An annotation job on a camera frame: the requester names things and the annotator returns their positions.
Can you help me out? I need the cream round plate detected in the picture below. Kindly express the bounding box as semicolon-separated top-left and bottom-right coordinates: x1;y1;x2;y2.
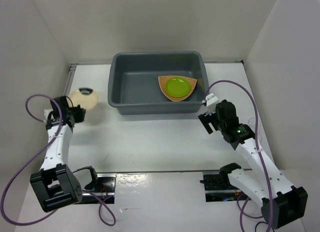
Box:
69;87;99;110

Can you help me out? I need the green round plate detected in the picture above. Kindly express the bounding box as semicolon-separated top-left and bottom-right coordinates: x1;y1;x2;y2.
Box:
164;77;191;98

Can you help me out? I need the orange woven fan-shaped plate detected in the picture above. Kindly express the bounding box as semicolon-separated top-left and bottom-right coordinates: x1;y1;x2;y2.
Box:
158;75;198;102

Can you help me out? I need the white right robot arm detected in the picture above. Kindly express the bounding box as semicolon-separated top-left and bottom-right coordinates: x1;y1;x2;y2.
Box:
198;97;308;229

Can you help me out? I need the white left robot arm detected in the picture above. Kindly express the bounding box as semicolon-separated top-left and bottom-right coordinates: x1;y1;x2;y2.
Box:
30;96;86;212

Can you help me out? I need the grey plastic bin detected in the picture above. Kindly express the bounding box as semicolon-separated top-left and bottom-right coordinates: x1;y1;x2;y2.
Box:
107;51;209;115

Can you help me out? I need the clear plastic cup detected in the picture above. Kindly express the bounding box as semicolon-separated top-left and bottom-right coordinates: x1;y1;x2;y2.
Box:
248;117;261;130

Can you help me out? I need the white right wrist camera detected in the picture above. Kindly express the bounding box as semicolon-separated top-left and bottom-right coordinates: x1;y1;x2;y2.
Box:
202;93;219;108

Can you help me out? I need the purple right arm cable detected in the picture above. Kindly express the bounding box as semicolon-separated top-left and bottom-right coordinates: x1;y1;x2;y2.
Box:
201;79;276;232

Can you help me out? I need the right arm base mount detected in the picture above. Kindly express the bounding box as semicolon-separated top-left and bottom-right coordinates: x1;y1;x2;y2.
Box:
199;171;243;203

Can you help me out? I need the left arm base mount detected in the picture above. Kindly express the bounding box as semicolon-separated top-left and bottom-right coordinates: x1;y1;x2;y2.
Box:
77;173;117;205

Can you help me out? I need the black cable on floor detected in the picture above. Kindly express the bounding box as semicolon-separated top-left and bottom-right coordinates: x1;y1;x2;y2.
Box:
254;221;271;232

